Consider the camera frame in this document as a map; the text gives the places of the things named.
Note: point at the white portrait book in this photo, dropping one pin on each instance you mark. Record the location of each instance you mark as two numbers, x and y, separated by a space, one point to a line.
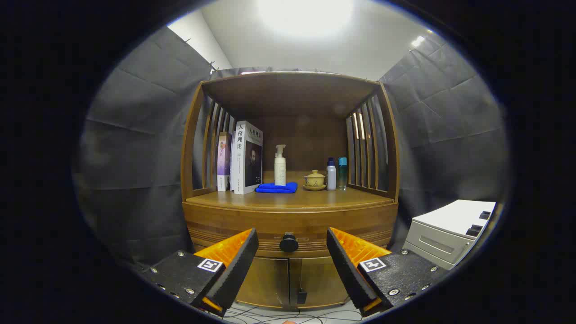
247 157

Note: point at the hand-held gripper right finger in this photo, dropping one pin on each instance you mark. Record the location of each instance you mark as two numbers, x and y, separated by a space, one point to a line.
348 270

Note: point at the wooden drawer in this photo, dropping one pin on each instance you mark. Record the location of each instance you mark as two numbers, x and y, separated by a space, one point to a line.
234 225

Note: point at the purple book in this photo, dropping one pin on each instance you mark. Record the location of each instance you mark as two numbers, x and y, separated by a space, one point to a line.
223 157

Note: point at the black drawer knob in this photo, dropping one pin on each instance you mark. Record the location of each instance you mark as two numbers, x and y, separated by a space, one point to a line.
289 243

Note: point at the blue folded cloth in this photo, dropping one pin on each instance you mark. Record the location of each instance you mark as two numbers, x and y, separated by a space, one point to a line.
274 188

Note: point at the white bottle blue cap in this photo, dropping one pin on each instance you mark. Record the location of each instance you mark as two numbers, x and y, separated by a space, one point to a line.
331 177

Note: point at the wooden cabinet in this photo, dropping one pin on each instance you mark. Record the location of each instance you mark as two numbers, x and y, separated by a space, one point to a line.
288 94

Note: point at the wooden countertop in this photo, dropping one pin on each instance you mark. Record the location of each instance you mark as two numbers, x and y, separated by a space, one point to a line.
315 198

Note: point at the white pump bottle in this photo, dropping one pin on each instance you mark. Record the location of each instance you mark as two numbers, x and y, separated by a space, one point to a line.
280 173

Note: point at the white grey filing cabinet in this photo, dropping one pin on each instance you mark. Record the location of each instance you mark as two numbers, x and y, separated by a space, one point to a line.
450 216

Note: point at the teal clear bottle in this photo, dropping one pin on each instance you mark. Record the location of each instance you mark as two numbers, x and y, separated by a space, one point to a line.
342 173

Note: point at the wooden cabinet door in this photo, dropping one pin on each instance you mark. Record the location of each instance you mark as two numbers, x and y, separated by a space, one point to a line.
321 279
267 281

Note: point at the yellow lidded teacup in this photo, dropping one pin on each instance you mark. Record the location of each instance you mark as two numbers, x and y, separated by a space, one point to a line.
314 180

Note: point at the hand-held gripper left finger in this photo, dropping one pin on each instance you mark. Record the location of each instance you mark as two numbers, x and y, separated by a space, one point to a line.
238 265

